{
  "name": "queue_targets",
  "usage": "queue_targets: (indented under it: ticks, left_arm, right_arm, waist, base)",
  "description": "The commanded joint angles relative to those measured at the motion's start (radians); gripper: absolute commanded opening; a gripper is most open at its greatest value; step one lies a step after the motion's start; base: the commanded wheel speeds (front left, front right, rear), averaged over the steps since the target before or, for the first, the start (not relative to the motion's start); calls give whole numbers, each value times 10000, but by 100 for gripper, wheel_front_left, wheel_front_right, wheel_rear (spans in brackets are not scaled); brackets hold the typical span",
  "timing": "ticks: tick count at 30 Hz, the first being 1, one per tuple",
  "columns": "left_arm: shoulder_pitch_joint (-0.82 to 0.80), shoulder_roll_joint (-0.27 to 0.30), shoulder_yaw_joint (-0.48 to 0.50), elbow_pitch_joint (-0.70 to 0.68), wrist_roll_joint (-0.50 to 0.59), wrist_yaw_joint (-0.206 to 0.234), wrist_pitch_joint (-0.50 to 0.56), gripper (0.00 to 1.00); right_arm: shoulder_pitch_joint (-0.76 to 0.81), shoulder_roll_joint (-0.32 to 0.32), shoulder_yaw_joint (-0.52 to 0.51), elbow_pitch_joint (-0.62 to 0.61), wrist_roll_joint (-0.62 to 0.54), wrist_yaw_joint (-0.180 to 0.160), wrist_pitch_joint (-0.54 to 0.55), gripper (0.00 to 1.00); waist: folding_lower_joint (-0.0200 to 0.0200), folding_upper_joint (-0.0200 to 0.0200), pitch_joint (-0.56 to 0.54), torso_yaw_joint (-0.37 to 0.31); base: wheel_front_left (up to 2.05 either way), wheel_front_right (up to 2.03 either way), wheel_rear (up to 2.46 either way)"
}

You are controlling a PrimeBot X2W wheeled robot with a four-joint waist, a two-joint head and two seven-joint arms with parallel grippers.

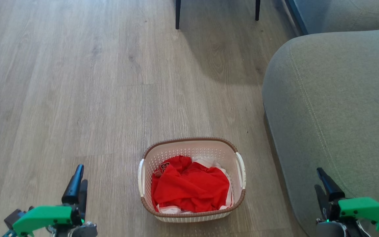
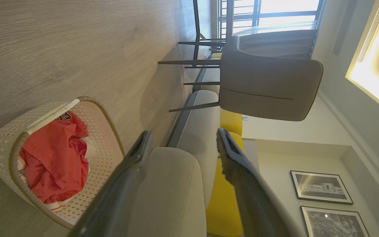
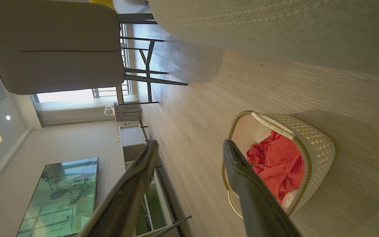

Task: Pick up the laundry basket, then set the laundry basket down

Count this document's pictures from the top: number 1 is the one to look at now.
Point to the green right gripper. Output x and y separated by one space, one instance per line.
367 210

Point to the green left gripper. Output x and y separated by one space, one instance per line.
41 217

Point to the white laundry basket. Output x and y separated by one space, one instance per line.
189 148

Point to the red garment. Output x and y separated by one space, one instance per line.
189 187

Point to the white garment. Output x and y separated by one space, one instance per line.
209 162

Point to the grey upholstered seat, dark base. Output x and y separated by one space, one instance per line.
350 14

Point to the black chair leg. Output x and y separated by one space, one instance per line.
178 13
258 10

